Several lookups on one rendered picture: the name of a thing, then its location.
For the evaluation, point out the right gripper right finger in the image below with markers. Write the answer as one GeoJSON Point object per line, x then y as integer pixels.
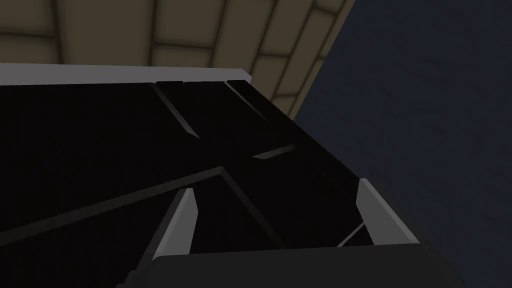
{"type": "Point", "coordinates": [380, 218]}

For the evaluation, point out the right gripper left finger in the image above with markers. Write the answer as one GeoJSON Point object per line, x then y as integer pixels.
{"type": "Point", "coordinates": [176, 228]}

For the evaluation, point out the black cabinet with grey top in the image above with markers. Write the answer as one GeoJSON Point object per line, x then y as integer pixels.
{"type": "Point", "coordinates": [100, 140]}

